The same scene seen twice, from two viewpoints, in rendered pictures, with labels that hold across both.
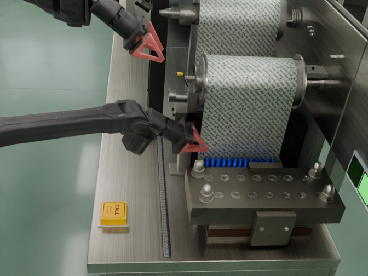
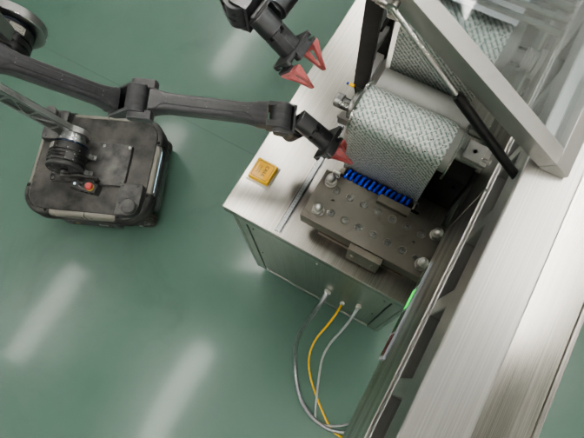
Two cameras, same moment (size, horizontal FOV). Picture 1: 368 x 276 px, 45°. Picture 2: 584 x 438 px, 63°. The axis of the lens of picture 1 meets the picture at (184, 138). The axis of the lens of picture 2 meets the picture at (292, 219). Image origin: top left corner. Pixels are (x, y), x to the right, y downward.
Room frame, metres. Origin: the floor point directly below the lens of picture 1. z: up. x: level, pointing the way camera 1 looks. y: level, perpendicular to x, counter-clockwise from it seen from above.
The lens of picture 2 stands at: (0.46, -0.32, 2.31)
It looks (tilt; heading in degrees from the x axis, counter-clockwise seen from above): 72 degrees down; 45
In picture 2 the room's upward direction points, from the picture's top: 7 degrees counter-clockwise
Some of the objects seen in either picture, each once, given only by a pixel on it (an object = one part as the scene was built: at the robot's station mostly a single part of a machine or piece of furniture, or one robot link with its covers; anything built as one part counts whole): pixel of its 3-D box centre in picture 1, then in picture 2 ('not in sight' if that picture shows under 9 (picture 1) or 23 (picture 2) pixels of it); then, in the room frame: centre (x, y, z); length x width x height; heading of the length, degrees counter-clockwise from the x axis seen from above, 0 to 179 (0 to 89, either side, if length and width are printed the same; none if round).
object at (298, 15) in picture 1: (290, 18); not in sight; (1.34, -0.29, 1.34); 0.07 x 0.07 x 0.07; 8
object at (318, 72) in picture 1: (314, 70); (476, 154); (1.09, -0.33, 1.28); 0.06 x 0.05 x 0.02; 98
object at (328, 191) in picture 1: (328, 191); (422, 262); (0.87, -0.39, 1.05); 0.04 x 0.04 x 0.04
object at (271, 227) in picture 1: (272, 229); (362, 259); (0.80, -0.25, 0.97); 0.10 x 0.03 x 0.11; 98
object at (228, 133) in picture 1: (242, 137); (384, 171); (1.01, -0.16, 1.10); 0.23 x 0.01 x 0.18; 98
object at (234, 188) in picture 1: (261, 194); (374, 226); (0.89, -0.22, 1.00); 0.40 x 0.16 x 0.06; 98
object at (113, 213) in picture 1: (114, 212); (262, 171); (0.86, 0.17, 0.91); 0.07 x 0.07 x 0.02; 8
